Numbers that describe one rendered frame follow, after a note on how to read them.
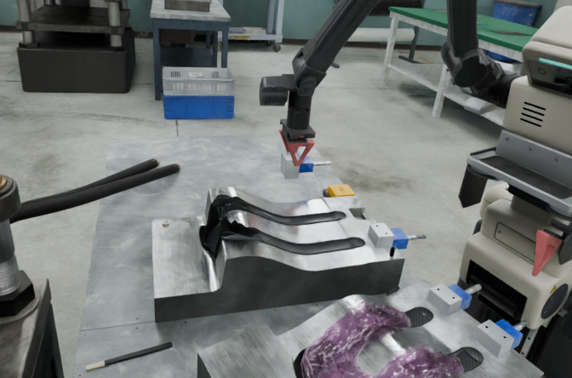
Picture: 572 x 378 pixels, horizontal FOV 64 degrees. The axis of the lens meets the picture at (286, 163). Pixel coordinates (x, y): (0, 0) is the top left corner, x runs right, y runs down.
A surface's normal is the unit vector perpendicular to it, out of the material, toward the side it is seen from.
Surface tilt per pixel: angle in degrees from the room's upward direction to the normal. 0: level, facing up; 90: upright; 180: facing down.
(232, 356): 0
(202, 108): 91
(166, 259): 0
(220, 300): 90
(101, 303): 0
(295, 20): 90
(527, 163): 90
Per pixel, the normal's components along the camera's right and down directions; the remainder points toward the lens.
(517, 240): -0.84, 0.29
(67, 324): 0.09, -0.90
